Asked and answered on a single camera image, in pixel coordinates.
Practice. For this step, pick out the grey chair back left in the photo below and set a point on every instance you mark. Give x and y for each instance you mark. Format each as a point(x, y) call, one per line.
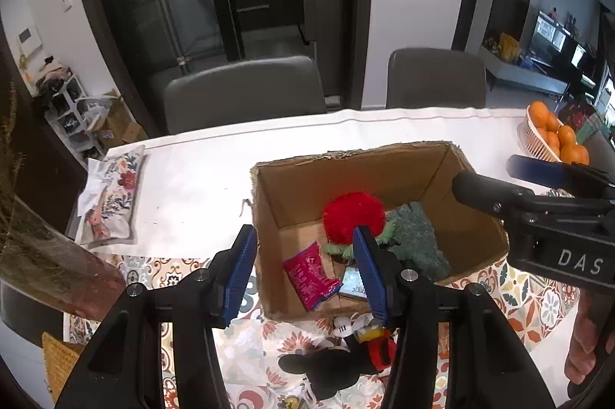
point(250, 90)

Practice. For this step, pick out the grey chair back right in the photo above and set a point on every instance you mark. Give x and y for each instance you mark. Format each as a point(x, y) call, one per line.
point(429, 77)

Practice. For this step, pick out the green red plush toy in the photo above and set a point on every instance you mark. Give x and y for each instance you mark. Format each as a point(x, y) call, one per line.
point(405, 231)

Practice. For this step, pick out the orange fruits pile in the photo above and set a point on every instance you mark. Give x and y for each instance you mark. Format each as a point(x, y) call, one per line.
point(560, 138)

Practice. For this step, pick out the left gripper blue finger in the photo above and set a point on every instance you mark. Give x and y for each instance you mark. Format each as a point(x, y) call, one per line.
point(581, 181)

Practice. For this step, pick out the Mickey Mouse plush toy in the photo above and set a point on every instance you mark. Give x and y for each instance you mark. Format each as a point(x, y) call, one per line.
point(368, 350)

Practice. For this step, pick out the blue tissue pack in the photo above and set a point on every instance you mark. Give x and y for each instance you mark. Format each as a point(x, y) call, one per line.
point(352, 284)

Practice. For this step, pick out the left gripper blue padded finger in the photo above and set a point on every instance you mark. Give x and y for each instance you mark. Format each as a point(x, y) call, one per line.
point(120, 367)
point(489, 366)

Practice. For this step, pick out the white shoe rack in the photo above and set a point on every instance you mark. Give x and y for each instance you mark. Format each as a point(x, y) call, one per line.
point(73, 116)

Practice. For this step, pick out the patterned tile table runner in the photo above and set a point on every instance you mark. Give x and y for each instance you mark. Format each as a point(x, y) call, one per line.
point(541, 312)

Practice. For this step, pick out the brown cardboard box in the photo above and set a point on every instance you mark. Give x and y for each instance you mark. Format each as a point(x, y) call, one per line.
point(319, 199)

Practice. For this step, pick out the floral fabric tissue pouch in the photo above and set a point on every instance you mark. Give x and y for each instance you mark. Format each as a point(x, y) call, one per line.
point(106, 205)

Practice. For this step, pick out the pink snack packet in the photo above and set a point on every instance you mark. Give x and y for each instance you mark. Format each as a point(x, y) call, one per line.
point(307, 276)

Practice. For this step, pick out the white fruit basket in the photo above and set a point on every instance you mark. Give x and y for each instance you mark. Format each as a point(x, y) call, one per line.
point(532, 141)

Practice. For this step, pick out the woven wicker basket box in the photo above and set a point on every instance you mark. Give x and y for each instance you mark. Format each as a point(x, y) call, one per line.
point(59, 358)

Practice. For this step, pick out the person's right hand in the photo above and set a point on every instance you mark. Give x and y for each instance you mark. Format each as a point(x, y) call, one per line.
point(581, 358)

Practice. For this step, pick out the glass vase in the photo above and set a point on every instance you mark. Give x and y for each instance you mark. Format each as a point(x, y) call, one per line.
point(51, 268)

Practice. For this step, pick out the yellow minion toy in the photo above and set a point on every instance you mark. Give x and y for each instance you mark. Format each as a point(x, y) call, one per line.
point(294, 401)

